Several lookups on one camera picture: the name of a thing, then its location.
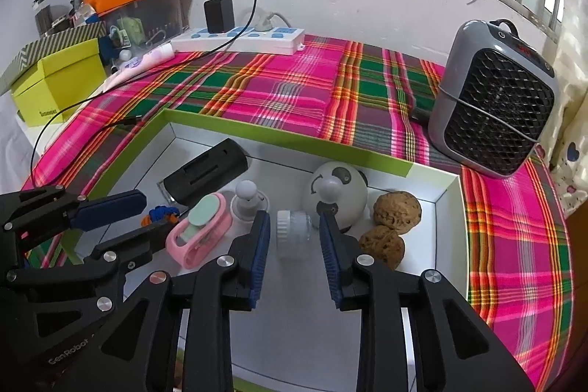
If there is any white panda round toy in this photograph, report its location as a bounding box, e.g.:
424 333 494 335
303 161 370 233

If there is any striped box lid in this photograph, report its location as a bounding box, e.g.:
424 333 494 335
0 22 107 94

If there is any green white cardboard box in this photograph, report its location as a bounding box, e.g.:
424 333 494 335
25 108 472 392

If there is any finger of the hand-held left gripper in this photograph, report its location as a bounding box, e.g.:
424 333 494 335
0 186 148 255
4 220 178 314

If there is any white capped clear jar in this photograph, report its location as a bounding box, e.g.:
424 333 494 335
276 211 312 259

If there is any white knob holder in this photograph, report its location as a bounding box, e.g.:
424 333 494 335
230 181 272 223

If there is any pink white tube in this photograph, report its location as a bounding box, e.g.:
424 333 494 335
117 43 175 73

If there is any blue orange knitted toy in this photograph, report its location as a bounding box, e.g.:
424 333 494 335
140 205 180 227

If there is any black charger cable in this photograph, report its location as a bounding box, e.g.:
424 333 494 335
31 0 258 186

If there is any white power strip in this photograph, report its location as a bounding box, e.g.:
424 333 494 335
170 26 306 56

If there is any yellow-green shoe box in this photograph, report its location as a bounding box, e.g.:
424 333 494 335
10 37 108 127

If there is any grey space heater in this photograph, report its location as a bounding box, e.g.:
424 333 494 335
427 19 561 179

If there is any brown walnut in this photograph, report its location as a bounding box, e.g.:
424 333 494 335
372 190 422 235
357 225 406 271

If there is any dark glass jar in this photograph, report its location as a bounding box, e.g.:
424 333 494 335
33 0 55 37

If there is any black charger adapter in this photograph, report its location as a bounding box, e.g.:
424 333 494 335
204 0 235 33

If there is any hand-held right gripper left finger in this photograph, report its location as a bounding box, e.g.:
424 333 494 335
67 209 272 392

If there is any green packet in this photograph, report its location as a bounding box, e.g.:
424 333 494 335
115 16 144 48

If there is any pink clip with green pad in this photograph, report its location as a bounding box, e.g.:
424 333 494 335
166 193 231 269

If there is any cream heart print curtain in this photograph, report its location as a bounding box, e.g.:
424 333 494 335
535 0 588 218

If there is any white plug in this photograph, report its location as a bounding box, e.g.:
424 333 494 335
250 8 295 30

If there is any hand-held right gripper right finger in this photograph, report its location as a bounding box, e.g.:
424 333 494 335
319 212 536 392

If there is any black rectangular device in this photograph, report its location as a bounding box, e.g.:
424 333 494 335
163 138 250 206

